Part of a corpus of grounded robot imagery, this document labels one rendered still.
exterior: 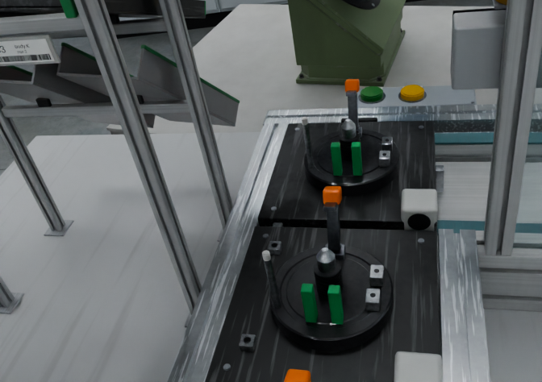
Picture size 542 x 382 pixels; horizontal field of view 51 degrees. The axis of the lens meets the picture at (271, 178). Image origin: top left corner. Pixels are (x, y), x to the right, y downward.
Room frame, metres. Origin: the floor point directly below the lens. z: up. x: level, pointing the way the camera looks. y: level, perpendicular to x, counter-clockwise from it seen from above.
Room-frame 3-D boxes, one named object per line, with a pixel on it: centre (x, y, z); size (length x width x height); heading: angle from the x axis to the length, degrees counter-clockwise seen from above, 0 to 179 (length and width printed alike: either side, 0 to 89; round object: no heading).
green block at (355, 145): (0.63, -0.12, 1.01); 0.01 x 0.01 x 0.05; 72
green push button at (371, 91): (0.88, -0.20, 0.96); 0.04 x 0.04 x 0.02
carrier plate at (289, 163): (0.68, -0.12, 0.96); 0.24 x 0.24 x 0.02; 72
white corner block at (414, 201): (0.55, -0.18, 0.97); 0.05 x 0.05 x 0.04; 72
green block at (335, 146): (0.64, -0.10, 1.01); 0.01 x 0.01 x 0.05; 72
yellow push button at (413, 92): (0.85, -0.27, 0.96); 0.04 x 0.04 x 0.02
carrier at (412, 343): (0.43, -0.04, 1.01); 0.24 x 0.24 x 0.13; 72
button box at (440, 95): (0.85, -0.27, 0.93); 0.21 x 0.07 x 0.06; 72
